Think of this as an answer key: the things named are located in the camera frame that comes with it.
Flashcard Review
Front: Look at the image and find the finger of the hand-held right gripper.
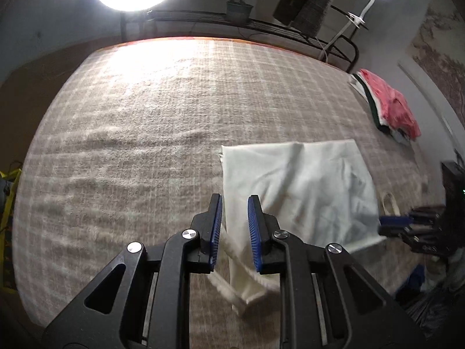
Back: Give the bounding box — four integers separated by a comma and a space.
378, 225, 442, 252
380, 206, 446, 228

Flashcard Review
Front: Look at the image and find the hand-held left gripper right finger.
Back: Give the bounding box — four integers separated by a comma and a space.
247, 195, 425, 349

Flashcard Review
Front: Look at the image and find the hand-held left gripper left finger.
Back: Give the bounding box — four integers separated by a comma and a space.
42, 193, 223, 349

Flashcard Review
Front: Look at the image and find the white tank top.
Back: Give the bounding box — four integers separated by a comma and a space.
209, 139, 402, 315

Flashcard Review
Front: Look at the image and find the stack of folded clothes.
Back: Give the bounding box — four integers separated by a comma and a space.
349, 73, 413, 142
358, 68, 422, 140

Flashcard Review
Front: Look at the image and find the black metal clothes rack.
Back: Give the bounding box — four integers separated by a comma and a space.
121, 0, 367, 53

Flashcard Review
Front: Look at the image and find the blue cloth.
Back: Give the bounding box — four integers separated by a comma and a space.
396, 263, 425, 295

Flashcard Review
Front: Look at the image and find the black plastic bag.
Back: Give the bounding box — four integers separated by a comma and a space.
403, 287, 465, 339

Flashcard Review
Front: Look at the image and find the beige plaid blanket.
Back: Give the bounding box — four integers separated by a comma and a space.
11, 36, 447, 339

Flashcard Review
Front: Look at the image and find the yellow bag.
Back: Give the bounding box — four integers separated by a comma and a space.
0, 160, 22, 291

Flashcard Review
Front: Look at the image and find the small potted plant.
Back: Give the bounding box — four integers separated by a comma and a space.
224, 0, 254, 23

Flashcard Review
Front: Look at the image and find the grey plaid coat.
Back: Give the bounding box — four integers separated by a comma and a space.
292, 0, 346, 37

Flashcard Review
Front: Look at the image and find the white wall rail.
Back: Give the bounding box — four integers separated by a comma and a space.
398, 62, 465, 161

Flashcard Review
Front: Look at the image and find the landscape wall mural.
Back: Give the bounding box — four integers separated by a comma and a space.
410, 2, 465, 117

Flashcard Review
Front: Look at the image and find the black bed frame rail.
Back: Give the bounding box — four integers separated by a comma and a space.
327, 36, 360, 74

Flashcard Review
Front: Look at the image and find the white lamp cable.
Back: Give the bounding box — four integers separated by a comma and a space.
319, 25, 349, 62

